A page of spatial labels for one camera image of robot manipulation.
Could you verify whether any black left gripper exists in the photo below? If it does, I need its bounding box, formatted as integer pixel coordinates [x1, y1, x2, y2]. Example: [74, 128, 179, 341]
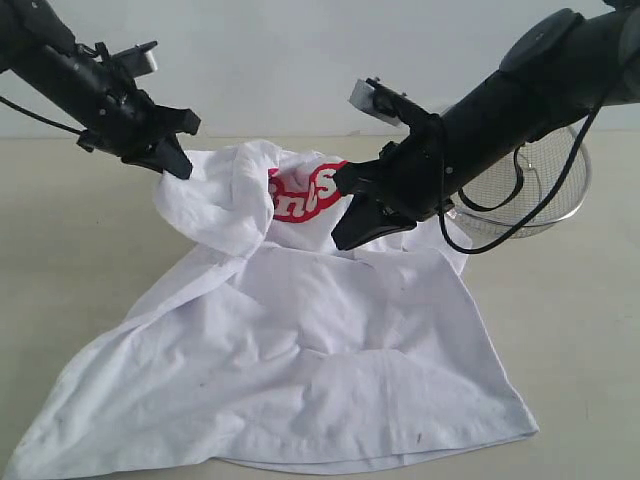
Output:
[74, 87, 201, 179]

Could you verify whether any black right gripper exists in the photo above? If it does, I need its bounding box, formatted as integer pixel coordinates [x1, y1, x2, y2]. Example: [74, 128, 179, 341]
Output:
[331, 117, 460, 250]

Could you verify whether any white t-shirt with red logo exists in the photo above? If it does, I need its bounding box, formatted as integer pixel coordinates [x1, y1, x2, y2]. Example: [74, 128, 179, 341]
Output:
[5, 140, 538, 479]

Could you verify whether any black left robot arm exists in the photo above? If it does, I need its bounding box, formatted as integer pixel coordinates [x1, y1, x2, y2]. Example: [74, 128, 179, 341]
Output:
[1, 1, 201, 180]

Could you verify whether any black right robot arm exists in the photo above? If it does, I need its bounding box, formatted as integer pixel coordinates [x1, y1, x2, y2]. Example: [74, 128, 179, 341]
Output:
[332, 1, 639, 251]

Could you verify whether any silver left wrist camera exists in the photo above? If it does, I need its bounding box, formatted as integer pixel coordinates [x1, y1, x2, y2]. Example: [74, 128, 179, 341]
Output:
[111, 40, 158, 79]

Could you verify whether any round metal wire mesh basket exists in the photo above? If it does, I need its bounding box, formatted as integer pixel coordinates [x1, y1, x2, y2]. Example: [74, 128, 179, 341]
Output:
[439, 105, 593, 240]

